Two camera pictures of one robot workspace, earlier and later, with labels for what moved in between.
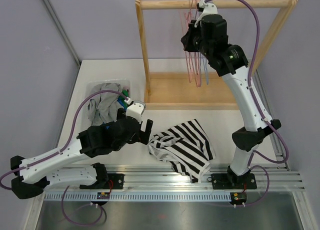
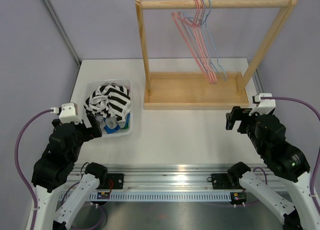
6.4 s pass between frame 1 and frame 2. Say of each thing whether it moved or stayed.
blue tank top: moved
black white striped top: moved
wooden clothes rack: stayed
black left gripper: moved
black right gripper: moved
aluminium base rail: stayed
